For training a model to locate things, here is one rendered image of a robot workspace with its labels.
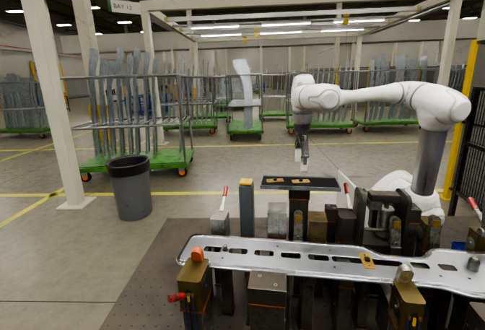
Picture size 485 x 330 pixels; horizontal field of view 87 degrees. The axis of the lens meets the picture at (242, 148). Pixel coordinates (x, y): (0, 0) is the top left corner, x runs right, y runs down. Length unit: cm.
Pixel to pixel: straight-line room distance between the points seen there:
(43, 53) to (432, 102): 388
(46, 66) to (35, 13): 58
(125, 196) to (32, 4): 244
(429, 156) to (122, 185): 293
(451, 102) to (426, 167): 35
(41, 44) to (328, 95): 360
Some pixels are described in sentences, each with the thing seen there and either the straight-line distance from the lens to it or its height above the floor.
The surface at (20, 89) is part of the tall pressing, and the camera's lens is 1103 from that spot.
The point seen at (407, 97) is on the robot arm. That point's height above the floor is 155.
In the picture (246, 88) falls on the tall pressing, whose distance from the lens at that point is 715.
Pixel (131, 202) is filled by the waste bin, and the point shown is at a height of 26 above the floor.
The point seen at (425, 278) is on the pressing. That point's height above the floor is 100.
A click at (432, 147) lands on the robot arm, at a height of 132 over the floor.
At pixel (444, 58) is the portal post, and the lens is 806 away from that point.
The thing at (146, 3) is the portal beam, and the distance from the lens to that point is 730.
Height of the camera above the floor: 166
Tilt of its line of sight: 15 degrees down
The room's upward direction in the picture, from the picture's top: 2 degrees counter-clockwise
